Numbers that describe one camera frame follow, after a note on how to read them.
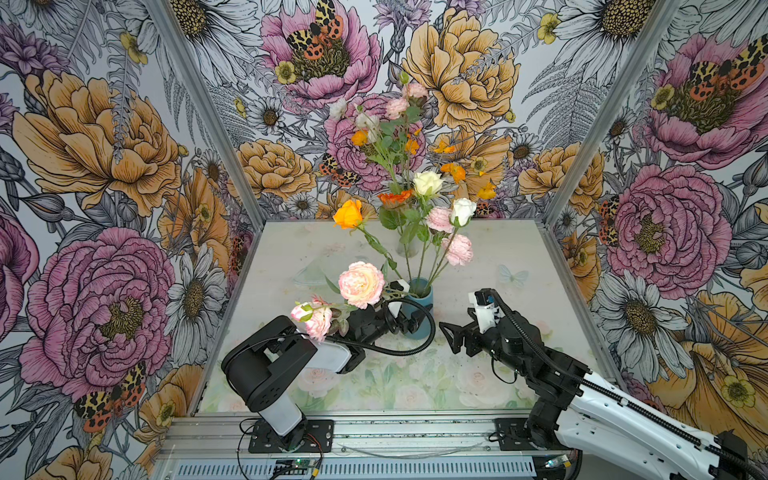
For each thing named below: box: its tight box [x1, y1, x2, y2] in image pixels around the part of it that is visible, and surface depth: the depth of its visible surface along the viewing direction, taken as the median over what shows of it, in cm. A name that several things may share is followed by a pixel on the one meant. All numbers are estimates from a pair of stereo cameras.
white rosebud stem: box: [427, 198, 477, 291], surface depth 63 cm
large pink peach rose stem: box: [291, 261, 409, 342], surface depth 50 cm
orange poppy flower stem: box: [352, 130, 369, 147], surface depth 96 cm
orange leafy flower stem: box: [377, 189, 420, 284], surface depth 75 cm
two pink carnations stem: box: [426, 207, 474, 289], surface depth 70 cm
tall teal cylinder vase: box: [402, 277, 434, 340], surface depth 79 cm
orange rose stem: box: [333, 200, 404, 281], surface depth 66 cm
